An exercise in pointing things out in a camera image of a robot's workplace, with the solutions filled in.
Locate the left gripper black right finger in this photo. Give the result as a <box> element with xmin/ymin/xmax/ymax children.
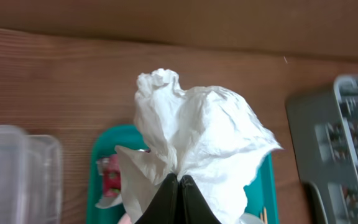
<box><xmin>180</xmin><ymin>175</ymin><xmax>221</xmax><ymax>224</ymax></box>

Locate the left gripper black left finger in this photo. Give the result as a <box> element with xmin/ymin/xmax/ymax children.
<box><xmin>135</xmin><ymin>174</ymin><xmax>178</xmax><ymax>224</ymax></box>

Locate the red snack wrapper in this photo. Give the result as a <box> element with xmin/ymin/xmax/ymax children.
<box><xmin>96</xmin><ymin>154</ymin><xmax>121</xmax><ymax>197</ymax></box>

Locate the white napkin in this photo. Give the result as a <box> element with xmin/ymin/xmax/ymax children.
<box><xmin>115</xmin><ymin>68</ymin><xmax>280</xmax><ymax>223</ymax></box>

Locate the grey dishwasher rack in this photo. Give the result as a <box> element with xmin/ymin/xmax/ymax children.
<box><xmin>285</xmin><ymin>75</ymin><xmax>358</xmax><ymax>223</ymax></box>

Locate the teal plastic tray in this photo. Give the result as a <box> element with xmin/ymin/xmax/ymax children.
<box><xmin>86</xmin><ymin>124</ymin><xmax>280</xmax><ymax>224</ymax></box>

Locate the clear plastic bin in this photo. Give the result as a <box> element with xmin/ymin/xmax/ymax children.
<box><xmin>0</xmin><ymin>125</ymin><xmax>63</xmax><ymax>224</ymax></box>

